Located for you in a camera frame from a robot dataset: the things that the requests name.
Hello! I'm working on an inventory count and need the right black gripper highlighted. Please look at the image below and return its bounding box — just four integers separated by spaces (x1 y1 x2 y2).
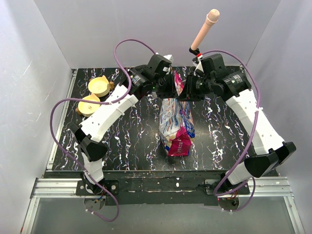
176 72 214 102

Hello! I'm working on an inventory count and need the pink pet food bag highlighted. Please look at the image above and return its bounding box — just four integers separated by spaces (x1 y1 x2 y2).
158 70 196 157

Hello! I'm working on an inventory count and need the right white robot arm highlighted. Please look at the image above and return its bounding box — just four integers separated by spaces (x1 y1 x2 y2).
175 71 296 194

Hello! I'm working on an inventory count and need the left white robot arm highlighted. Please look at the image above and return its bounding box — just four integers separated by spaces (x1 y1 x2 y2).
71 65 173 195

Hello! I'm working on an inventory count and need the upper yellow pet bowl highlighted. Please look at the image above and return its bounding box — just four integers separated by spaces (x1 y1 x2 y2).
88 76 115 98

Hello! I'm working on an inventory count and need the yellow pet bowl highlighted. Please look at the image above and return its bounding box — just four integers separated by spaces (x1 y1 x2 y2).
88 76 115 98
76 94 100 117

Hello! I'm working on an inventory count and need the lower yellow pet bowl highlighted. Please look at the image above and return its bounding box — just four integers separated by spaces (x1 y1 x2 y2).
76 94 100 117

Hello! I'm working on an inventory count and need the black microphone stand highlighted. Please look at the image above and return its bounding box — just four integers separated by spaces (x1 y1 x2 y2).
189 47 202 57

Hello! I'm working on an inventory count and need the pink microphone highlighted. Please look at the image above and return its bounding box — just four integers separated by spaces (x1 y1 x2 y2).
190 9 220 50

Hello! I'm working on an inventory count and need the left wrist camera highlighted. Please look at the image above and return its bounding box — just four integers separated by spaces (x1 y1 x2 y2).
147 54 172 76

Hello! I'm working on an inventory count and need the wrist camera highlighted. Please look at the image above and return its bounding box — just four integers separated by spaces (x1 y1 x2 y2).
193 54 225 75
147 54 172 76

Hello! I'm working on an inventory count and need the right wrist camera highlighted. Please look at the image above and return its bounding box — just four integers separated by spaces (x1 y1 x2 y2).
193 54 225 75

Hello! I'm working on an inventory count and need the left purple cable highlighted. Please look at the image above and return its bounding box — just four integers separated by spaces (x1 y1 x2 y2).
50 39 158 222

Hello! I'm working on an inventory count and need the purple cable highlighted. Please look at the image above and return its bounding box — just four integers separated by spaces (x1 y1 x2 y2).
200 50 261 212
50 39 158 222

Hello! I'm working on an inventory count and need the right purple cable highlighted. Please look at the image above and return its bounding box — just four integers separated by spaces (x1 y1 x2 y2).
200 50 261 212

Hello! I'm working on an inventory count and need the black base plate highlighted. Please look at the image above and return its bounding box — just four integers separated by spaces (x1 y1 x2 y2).
43 170 278 207

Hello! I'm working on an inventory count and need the aluminium frame rail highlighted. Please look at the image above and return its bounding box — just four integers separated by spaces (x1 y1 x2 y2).
20 68 305 234

